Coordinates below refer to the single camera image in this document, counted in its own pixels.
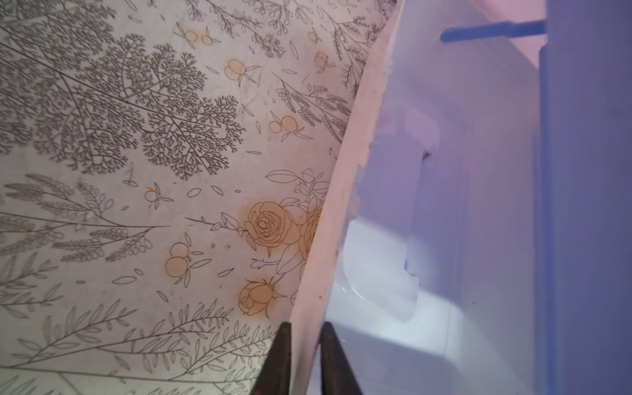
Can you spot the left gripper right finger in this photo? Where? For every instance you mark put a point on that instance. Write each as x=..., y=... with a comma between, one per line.
x=337, y=377

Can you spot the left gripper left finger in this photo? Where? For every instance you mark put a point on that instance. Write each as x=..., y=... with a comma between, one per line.
x=275, y=375

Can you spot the white pink blue tool box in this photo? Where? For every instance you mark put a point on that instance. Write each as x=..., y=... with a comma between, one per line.
x=477, y=234

